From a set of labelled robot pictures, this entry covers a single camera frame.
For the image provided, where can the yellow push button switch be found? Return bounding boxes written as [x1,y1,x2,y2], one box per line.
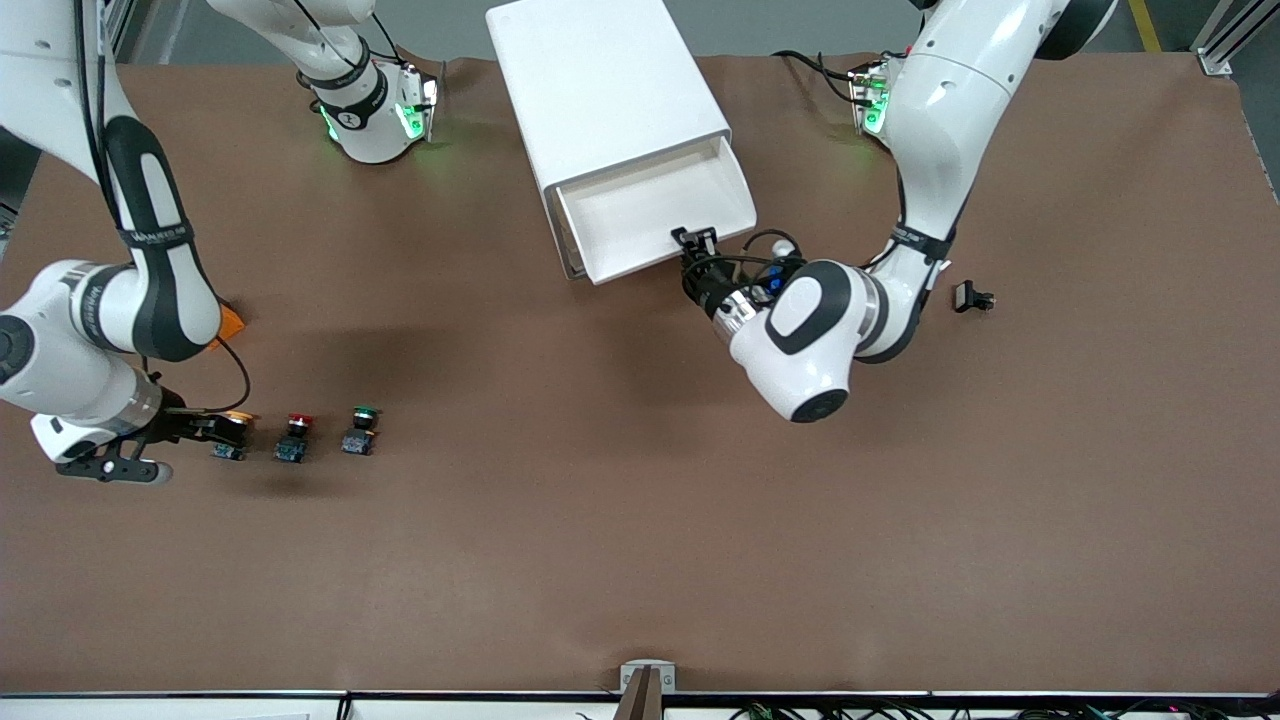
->
[210,408,259,463]

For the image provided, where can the white plastic drawer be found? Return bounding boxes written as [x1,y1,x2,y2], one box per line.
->
[553,133,758,287]

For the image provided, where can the white drawer cabinet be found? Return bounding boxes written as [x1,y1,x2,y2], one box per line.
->
[485,0,734,281]

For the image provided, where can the brown table cover sheet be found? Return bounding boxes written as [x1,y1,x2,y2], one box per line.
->
[0,50,1280,696]

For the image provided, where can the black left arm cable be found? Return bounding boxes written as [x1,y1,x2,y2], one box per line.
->
[740,228,801,269]

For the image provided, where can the red push button switch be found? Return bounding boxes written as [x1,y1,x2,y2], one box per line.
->
[273,412,317,465]

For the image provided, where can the green push button switch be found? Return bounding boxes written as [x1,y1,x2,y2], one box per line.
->
[340,405,384,458]

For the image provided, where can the black base cable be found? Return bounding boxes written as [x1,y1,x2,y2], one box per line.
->
[772,48,866,106]

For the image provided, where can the aluminium frame profile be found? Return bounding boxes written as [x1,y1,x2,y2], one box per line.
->
[1190,0,1246,77]
[98,0,137,63]

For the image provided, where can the grey metal bracket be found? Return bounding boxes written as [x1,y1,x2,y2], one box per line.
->
[620,660,677,693]

